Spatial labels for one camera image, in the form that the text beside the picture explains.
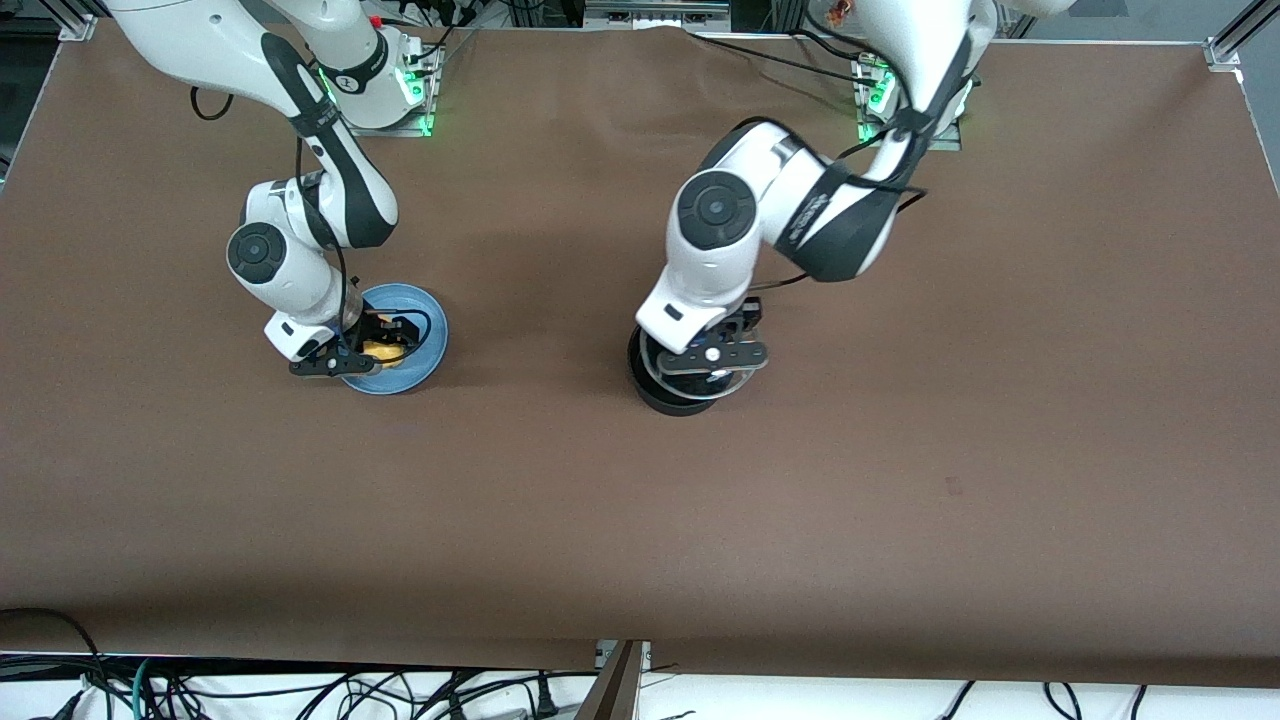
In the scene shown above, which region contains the glass lid with blue knob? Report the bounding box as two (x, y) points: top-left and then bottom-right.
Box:
(640, 333), (757, 401)

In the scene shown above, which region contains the blue round plate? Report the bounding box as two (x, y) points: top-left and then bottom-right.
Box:
(340, 283), (450, 396)

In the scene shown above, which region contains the dark pot with blue handle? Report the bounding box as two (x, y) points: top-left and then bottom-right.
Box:
(628, 325), (753, 417)

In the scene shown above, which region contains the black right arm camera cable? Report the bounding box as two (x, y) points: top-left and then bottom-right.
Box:
(190, 85), (434, 347)

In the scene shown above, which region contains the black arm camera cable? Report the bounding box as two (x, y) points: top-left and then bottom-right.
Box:
(190, 85), (434, 347)
(735, 40), (976, 293)

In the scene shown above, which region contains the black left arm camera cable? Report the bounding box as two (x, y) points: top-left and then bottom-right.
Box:
(735, 40), (976, 293)

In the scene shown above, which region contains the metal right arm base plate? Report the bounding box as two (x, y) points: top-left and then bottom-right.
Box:
(330, 40), (438, 137)

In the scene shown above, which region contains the black cable to arm base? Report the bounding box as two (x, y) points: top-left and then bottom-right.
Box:
(685, 30), (881, 86)

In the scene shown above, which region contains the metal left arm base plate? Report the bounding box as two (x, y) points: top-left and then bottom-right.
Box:
(855, 55), (964, 151)

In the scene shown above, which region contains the aluminium frame rail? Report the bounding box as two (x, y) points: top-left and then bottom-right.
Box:
(505, 0), (791, 31)

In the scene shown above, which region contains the metal profile post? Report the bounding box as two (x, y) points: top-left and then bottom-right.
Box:
(575, 640), (653, 720)

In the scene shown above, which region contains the black looping floor cable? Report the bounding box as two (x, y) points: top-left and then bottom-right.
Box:
(0, 607), (106, 706)

